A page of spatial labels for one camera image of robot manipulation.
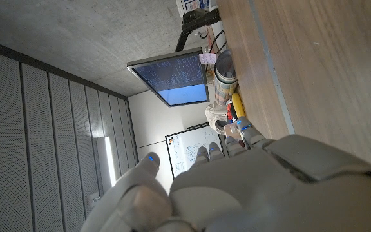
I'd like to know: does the white garment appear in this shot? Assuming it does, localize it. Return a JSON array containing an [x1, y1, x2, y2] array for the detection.
[[204, 101, 230, 135]]

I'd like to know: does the patterned cylindrical tube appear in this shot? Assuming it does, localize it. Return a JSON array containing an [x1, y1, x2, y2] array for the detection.
[[213, 49, 239, 106]]

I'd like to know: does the black computer monitor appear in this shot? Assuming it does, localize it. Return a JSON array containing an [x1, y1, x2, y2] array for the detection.
[[126, 47, 210, 108]]

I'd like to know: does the black monitor cable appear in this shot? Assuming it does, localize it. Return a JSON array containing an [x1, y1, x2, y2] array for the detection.
[[209, 29, 227, 55]]

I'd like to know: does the pink sticky note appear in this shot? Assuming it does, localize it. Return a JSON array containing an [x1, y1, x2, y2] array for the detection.
[[198, 53, 218, 64]]

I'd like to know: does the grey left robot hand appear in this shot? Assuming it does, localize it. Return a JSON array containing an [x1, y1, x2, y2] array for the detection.
[[80, 115, 371, 232]]

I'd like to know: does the yellow banana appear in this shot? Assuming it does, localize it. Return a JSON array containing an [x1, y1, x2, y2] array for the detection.
[[231, 92, 247, 119]]

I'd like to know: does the white canister blue label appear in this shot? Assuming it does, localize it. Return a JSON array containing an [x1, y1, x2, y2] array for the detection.
[[175, 0, 218, 17]]

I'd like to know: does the beige cup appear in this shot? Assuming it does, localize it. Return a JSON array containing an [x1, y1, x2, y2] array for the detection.
[[224, 123, 242, 141]]

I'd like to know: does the whiteboard with black frame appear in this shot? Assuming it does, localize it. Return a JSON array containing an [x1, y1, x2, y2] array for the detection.
[[164, 124, 228, 179]]

